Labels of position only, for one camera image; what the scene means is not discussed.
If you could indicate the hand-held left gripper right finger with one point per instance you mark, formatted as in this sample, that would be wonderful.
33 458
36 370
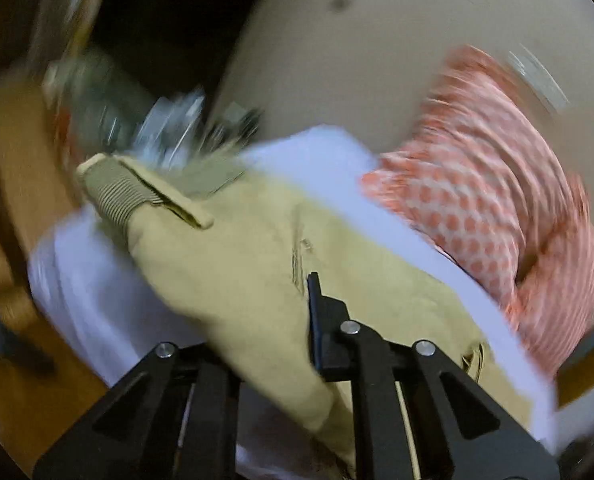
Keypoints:
327 325

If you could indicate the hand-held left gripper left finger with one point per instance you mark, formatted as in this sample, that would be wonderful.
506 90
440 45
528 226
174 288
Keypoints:
212 400

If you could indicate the beige pants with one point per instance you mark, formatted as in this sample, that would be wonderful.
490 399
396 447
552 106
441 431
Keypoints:
237 270

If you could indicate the white bed sheet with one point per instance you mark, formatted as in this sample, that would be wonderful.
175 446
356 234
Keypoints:
102 305

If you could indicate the orange white patterned cloth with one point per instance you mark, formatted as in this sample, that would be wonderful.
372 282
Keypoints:
487 200

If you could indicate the cluttered items pile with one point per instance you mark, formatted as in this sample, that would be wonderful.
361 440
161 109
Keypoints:
127 105

